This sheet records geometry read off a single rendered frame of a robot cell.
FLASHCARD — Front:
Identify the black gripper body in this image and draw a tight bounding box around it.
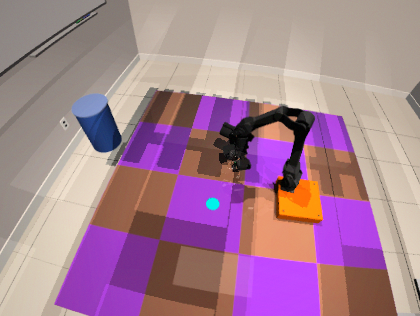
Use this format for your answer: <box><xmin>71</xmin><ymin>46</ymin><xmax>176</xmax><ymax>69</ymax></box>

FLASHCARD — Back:
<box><xmin>229</xmin><ymin>137</ymin><xmax>252</xmax><ymax>171</ymax></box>

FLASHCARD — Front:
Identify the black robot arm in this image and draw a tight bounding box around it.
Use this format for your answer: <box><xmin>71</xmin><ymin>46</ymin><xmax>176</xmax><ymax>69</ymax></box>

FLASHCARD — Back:
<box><xmin>220</xmin><ymin>106</ymin><xmax>315</xmax><ymax>193</ymax></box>

